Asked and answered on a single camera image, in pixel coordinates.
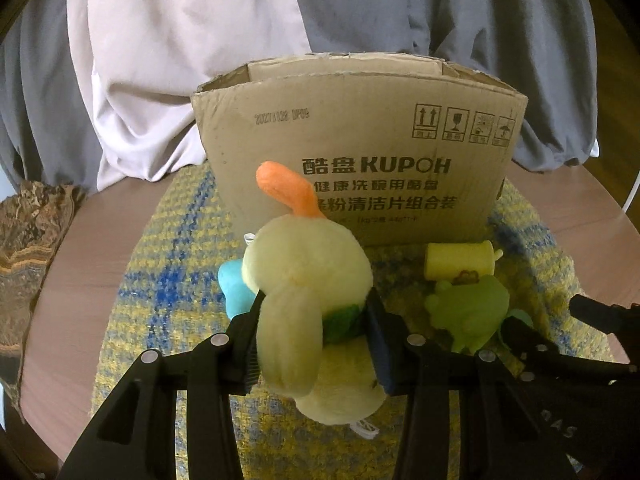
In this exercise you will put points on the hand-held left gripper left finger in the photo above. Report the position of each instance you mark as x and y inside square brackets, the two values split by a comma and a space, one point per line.
[248, 355]

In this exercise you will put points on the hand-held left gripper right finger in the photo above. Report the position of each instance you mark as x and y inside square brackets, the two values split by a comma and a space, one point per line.
[381, 350]

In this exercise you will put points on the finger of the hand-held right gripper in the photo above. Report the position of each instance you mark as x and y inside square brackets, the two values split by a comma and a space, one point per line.
[560, 357]
[605, 312]

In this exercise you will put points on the light blue toy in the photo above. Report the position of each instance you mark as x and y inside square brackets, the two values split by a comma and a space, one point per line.
[235, 287]

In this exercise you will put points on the green frog toy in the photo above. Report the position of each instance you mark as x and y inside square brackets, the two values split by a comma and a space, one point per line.
[470, 310]

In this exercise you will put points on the yellow plush toy orange ear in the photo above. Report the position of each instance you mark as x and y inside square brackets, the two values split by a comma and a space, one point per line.
[310, 270]

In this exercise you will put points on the yellow cylinder toy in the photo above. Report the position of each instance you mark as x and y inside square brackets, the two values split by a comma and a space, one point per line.
[457, 260]

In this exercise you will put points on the brown cardboard box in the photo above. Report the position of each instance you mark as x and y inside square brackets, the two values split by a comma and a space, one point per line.
[350, 125]

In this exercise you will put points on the small white plastic piece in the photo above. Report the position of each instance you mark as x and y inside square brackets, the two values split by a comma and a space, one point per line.
[248, 238]

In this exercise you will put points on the yellow blue plaid cloth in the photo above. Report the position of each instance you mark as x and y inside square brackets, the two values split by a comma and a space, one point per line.
[165, 270]

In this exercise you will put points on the brown patterned cloth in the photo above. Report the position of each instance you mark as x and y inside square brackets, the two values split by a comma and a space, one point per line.
[35, 250]

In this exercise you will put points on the grey curtain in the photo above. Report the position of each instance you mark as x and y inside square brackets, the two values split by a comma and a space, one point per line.
[40, 100]
[500, 35]

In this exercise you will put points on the white curtain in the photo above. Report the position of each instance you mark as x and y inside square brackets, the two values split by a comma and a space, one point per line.
[175, 60]

